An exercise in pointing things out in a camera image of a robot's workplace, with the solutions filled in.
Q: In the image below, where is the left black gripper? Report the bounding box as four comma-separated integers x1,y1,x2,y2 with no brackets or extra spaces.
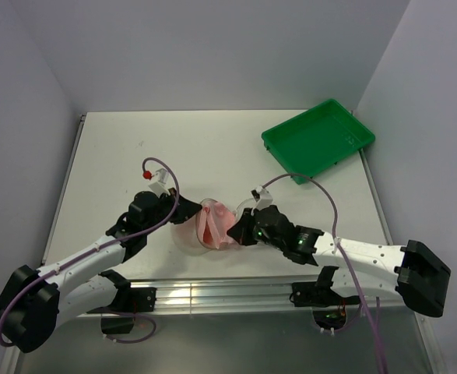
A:
143,187,202,235

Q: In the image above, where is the pink bra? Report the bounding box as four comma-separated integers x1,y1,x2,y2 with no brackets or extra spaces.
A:
195,199,237,250

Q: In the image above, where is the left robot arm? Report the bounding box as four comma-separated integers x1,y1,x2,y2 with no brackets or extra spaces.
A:
0,189,202,353

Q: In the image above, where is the green plastic tray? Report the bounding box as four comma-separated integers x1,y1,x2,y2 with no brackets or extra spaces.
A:
261,99,375,185

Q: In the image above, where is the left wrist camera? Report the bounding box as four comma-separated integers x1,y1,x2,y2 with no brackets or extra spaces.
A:
142,168,170,196

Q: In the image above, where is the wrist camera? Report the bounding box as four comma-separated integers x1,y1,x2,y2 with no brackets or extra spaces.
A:
251,185,273,210
142,168,170,196

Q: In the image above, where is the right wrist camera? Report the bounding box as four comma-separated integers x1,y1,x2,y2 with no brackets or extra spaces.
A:
251,185,273,210

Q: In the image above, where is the aluminium table frame rail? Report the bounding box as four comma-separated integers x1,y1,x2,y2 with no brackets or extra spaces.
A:
16,274,426,319

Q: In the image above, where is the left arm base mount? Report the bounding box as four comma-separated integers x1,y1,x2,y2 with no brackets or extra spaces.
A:
100,287,156,335

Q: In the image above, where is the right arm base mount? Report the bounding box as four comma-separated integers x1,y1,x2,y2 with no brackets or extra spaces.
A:
289,282,347,330

